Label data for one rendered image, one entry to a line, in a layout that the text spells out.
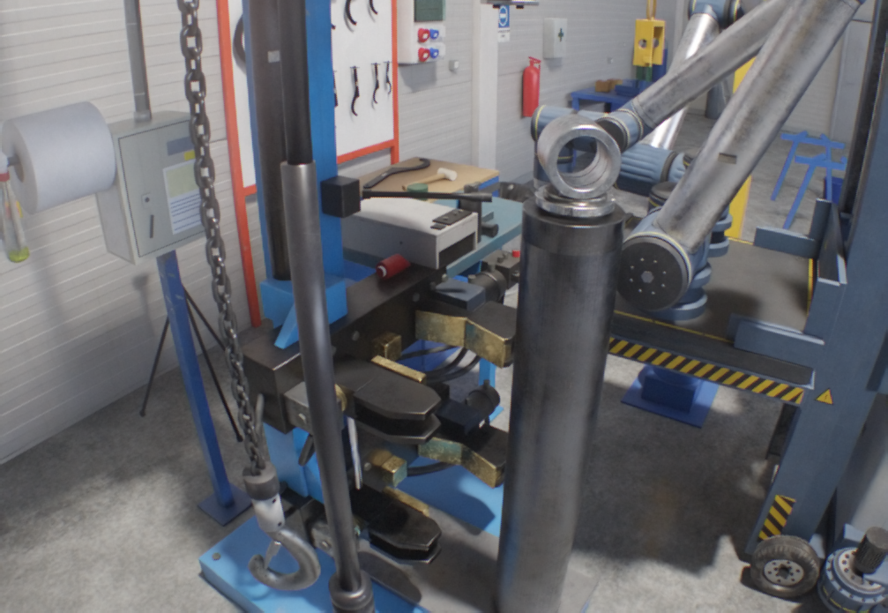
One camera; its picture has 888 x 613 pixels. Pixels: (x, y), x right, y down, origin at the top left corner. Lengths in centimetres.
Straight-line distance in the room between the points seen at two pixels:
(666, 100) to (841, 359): 94
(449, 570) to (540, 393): 97
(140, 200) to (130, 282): 148
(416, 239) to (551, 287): 77
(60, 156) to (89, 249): 149
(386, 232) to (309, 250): 159
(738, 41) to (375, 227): 122
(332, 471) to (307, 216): 22
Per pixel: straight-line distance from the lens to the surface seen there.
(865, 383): 208
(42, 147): 173
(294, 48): 39
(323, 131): 174
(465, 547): 225
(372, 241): 205
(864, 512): 229
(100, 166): 179
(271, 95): 152
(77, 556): 275
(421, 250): 193
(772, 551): 238
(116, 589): 257
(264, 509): 71
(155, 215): 193
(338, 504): 55
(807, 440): 220
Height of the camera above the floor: 188
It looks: 26 degrees down
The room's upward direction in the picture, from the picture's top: straight up
